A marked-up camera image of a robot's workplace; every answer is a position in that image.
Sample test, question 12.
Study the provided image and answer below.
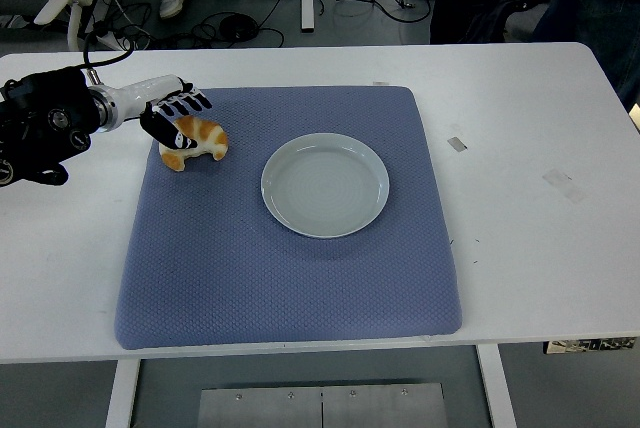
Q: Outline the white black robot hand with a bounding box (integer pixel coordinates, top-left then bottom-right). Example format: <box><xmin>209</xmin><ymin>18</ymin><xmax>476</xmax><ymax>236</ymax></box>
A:
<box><xmin>112</xmin><ymin>74</ymin><xmax>213</xmax><ymax>152</ymax></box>

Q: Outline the croissant bread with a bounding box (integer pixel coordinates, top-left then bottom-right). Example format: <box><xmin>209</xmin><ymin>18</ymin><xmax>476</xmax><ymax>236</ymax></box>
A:
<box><xmin>158</xmin><ymin>115</ymin><xmax>230</xmax><ymax>173</ymax></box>

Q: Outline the white round plate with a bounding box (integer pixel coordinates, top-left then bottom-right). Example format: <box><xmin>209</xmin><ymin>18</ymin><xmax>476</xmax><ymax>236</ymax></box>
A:
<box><xmin>259</xmin><ymin>132</ymin><xmax>390</xmax><ymax>239</ymax></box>

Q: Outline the grey metal plate with screws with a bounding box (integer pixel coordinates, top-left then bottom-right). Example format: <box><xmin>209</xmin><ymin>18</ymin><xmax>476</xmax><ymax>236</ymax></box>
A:
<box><xmin>197</xmin><ymin>382</ymin><xmax>447</xmax><ymax>428</ymax></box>

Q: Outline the white power strip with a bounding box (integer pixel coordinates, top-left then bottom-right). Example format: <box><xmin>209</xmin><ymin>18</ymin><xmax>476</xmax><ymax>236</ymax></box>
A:
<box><xmin>94</xmin><ymin>30</ymin><xmax>126</xmax><ymax>52</ymax></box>

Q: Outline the white chair armrest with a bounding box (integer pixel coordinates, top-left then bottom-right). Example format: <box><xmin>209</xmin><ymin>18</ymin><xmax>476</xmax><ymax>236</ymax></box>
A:
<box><xmin>33</xmin><ymin>0</ymin><xmax>95</xmax><ymax>52</ymax></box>

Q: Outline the blue quilted mat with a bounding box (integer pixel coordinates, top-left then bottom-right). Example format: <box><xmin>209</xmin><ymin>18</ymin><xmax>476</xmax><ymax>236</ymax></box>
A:
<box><xmin>113</xmin><ymin>85</ymin><xmax>463</xmax><ymax>351</ymax></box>

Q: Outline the white table leg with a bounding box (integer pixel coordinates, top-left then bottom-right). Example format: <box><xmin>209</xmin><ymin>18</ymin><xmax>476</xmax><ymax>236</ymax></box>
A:
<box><xmin>104</xmin><ymin>358</ymin><xmax>143</xmax><ymax>428</ymax></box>
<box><xmin>474</xmin><ymin>343</ymin><xmax>519</xmax><ymax>428</ymax></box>

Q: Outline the grey chair seat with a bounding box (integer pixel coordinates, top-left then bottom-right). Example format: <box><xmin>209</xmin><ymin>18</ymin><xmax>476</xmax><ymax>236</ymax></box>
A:
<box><xmin>504</xmin><ymin>2</ymin><xmax>549</xmax><ymax>43</ymax></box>

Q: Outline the clear tape piece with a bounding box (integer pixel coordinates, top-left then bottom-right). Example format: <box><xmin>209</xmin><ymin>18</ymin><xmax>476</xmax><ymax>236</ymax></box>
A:
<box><xmin>541</xmin><ymin>168</ymin><xmax>584</xmax><ymax>204</ymax></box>

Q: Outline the person's leg in jeans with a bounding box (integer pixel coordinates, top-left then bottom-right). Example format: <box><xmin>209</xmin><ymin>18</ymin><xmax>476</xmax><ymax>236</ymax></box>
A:
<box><xmin>530</xmin><ymin>0</ymin><xmax>640</xmax><ymax>112</ymax></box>

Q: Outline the black white printed label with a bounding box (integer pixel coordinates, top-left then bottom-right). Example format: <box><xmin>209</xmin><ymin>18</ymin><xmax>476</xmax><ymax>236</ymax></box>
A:
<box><xmin>543</xmin><ymin>336</ymin><xmax>637</xmax><ymax>355</ymax></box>

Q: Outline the black cable coil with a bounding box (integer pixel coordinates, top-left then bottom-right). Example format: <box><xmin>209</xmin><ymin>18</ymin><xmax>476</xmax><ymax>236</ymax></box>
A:
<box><xmin>192</xmin><ymin>10</ymin><xmax>285</xmax><ymax>49</ymax></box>

